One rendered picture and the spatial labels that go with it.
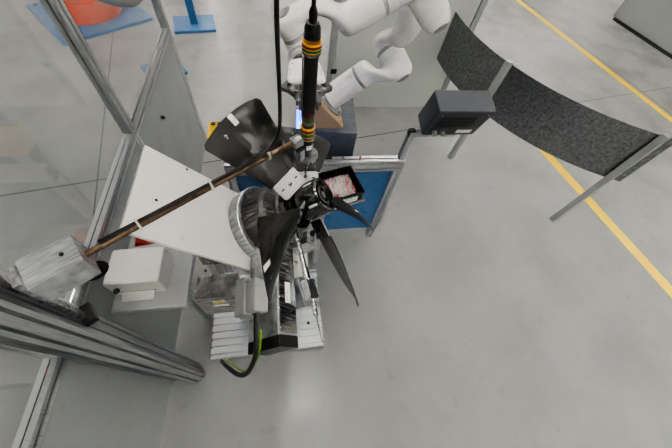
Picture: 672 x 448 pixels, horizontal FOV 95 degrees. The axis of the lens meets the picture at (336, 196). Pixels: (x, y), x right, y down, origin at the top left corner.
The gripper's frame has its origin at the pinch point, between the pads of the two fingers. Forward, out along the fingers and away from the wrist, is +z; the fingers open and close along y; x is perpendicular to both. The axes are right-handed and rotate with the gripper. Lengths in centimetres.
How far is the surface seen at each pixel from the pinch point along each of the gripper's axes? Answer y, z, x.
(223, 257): 25, 25, -36
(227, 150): 21.7, 4.4, -12.9
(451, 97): -64, -35, -26
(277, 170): 8.8, 5.2, -21.0
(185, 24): 111, -319, -146
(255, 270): 17, 27, -42
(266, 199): 12.8, 8.4, -31.5
